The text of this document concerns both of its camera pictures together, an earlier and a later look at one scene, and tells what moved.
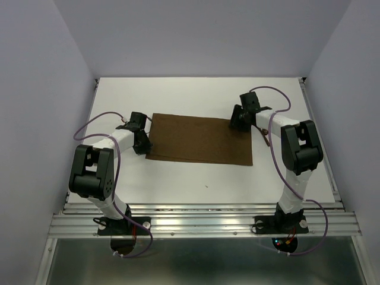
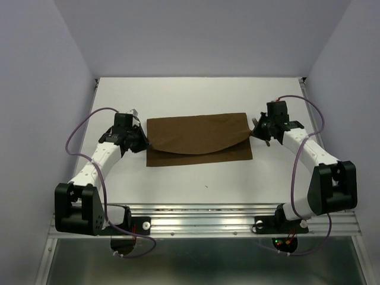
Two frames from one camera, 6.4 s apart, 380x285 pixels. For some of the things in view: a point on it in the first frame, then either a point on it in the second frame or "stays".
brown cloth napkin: (198, 139) stays
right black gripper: (234, 120) to (256, 130)
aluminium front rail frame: (326, 219) stays
